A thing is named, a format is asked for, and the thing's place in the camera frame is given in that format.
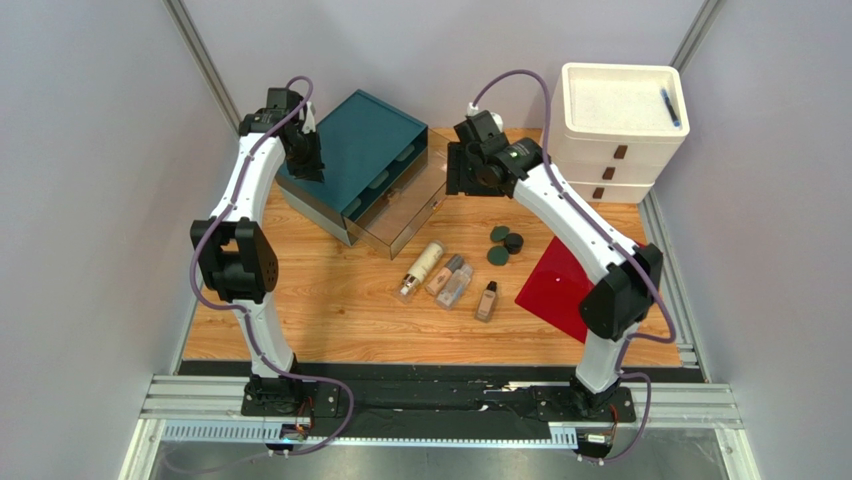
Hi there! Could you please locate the clear drawer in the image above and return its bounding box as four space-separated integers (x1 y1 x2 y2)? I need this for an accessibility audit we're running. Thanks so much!
345 129 449 259

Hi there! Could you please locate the beige foundation bottle black cap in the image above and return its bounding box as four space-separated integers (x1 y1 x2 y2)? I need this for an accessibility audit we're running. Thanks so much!
474 281 498 322

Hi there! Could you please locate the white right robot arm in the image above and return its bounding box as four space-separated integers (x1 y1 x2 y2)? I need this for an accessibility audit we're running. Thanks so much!
447 137 663 399

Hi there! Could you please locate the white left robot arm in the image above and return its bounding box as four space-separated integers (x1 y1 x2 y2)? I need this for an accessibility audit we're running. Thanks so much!
190 133 310 411

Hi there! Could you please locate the teal drawer organizer box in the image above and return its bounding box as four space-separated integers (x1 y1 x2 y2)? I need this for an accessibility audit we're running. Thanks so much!
275 89 428 247

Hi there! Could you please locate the green round compact upper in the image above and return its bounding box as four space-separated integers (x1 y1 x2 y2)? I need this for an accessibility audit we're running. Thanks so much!
489 225 511 243

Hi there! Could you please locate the green round compact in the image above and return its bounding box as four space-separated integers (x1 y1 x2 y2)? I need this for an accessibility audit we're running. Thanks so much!
489 225 511 243
486 245 511 266

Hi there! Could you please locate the black round jar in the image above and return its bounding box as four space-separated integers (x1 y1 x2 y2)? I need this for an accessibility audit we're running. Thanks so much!
503 232 525 255

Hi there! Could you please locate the green round compact lower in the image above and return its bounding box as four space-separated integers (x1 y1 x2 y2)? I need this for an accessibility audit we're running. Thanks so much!
486 245 511 266

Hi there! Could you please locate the cream white pump bottle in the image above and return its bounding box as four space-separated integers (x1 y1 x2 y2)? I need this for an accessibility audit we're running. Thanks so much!
397 240 446 302

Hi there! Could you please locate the clear glass foundation bottle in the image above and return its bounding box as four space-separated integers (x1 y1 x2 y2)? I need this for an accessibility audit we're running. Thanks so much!
435 263 474 310

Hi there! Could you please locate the beige tube grey cap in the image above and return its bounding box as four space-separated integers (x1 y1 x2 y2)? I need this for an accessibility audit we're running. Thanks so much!
426 254 464 296

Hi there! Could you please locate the white three-drawer cabinet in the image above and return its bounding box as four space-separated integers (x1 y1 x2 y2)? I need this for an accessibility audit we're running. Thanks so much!
548 62 690 204

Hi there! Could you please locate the blue pen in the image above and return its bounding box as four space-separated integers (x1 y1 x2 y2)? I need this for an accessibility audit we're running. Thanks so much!
660 88 682 128

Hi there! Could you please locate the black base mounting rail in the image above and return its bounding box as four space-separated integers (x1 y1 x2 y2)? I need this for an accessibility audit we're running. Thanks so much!
241 363 639 441

